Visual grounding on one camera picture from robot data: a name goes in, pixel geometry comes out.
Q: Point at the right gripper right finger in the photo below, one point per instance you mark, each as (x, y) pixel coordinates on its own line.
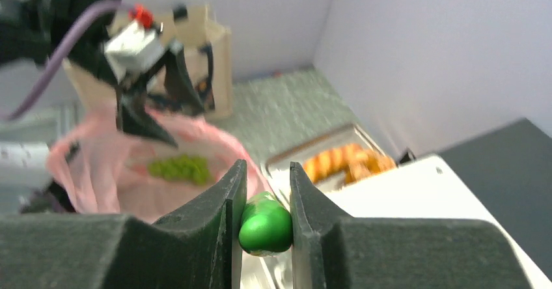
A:
(333, 249)

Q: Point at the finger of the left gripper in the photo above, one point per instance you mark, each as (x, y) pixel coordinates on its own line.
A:
(132, 119)
(178, 85)

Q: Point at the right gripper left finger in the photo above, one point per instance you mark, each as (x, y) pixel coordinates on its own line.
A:
(194, 246)

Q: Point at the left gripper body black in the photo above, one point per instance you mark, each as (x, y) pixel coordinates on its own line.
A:
(93, 61)

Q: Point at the pink plastic grocery bag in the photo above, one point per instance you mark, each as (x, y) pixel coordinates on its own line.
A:
(105, 171)

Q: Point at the orange breaded food piece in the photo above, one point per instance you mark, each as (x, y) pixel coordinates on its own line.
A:
(366, 163)

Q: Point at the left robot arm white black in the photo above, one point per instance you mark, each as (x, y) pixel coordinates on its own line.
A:
(47, 32)

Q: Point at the beige canvas tote bag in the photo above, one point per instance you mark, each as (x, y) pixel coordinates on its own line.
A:
(207, 58)

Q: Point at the green grapes bunch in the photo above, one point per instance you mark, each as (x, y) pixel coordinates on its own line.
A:
(183, 168)

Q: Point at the bread loaf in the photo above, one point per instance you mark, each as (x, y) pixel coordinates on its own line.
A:
(333, 161)

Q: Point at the metal baking tray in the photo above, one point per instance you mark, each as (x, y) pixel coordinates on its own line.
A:
(276, 167)

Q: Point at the dark grey back panel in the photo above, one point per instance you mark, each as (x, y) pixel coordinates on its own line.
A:
(509, 170)

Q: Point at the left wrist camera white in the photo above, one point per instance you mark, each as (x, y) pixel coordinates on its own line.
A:
(133, 50)

